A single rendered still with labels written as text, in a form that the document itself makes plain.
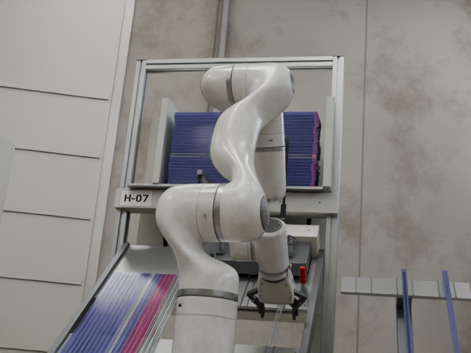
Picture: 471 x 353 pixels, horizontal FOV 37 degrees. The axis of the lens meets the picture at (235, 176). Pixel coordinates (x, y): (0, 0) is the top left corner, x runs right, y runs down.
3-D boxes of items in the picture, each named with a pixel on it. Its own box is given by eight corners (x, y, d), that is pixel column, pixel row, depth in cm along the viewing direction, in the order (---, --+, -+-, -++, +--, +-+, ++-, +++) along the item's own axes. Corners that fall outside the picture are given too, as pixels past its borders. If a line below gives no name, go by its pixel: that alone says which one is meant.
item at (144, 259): (308, 323, 206) (308, 308, 204) (97, 310, 220) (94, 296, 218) (319, 265, 235) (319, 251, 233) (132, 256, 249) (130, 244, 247)
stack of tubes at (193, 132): (315, 186, 232) (319, 111, 240) (165, 183, 243) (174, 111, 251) (318, 197, 244) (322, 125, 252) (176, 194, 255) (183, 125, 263)
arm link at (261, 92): (194, 253, 146) (270, 255, 141) (176, 218, 138) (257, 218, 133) (238, 90, 178) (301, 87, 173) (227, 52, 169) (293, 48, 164)
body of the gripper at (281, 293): (294, 261, 194) (296, 291, 200) (258, 260, 196) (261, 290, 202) (291, 279, 188) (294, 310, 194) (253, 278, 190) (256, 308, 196)
